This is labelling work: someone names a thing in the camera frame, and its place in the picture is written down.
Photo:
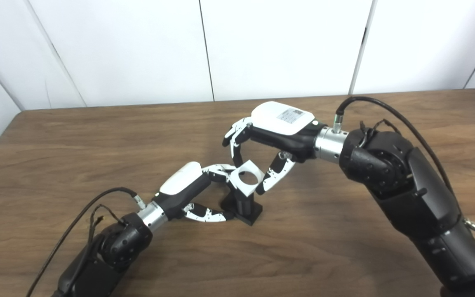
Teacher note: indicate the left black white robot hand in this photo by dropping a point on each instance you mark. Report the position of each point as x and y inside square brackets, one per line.
[179, 181]

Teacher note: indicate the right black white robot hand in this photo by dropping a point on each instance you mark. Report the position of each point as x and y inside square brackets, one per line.
[283, 128]

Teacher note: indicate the black peg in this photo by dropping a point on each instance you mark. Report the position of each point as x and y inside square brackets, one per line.
[243, 208]

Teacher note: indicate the white square piece with hole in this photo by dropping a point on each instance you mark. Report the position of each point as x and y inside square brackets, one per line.
[239, 185]

